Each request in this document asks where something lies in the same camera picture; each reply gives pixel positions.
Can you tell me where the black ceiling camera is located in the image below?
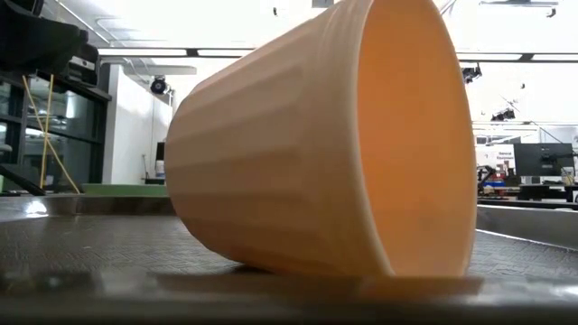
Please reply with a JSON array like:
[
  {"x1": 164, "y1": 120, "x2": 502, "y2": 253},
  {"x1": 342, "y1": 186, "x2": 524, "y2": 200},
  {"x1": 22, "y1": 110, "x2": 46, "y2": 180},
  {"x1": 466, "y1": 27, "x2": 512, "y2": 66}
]
[
  {"x1": 150, "y1": 75, "x2": 170, "y2": 96},
  {"x1": 490, "y1": 107, "x2": 517, "y2": 123},
  {"x1": 461, "y1": 65, "x2": 483, "y2": 85}
]

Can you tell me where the black framed glass partition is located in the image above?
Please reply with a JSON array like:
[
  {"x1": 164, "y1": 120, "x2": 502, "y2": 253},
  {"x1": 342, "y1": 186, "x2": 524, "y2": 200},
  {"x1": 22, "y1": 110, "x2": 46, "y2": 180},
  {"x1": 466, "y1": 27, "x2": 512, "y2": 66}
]
[{"x1": 0, "y1": 71, "x2": 112, "y2": 191}]

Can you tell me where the black computer monitor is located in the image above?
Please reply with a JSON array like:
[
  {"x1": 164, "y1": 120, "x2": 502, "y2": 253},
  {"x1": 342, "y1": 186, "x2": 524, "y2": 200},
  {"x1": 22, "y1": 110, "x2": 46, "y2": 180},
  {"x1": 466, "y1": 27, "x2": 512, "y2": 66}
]
[{"x1": 513, "y1": 143, "x2": 575, "y2": 178}]

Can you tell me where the green plate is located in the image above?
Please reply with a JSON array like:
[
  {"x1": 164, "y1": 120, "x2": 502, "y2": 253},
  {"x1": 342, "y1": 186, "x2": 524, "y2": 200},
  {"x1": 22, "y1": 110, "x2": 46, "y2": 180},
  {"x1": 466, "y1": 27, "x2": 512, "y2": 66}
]
[{"x1": 82, "y1": 182, "x2": 171, "y2": 198}]

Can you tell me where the orange ribbed cup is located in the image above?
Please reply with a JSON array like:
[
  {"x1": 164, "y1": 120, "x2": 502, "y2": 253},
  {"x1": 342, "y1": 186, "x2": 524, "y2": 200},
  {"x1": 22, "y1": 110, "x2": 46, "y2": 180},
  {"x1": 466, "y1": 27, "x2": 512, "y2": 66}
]
[{"x1": 163, "y1": 0, "x2": 479, "y2": 279}]

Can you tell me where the black aluminium table frame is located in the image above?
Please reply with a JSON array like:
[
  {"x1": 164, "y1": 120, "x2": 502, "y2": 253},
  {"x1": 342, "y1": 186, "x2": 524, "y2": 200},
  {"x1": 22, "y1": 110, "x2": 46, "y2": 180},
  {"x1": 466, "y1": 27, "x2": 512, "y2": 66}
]
[{"x1": 0, "y1": 164, "x2": 46, "y2": 197}]

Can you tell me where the ceiling light rail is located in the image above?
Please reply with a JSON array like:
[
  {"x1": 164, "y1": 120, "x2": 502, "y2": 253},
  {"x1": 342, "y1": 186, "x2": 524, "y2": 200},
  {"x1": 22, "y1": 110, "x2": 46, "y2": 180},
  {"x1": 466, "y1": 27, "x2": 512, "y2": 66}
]
[{"x1": 97, "y1": 46, "x2": 578, "y2": 63}]

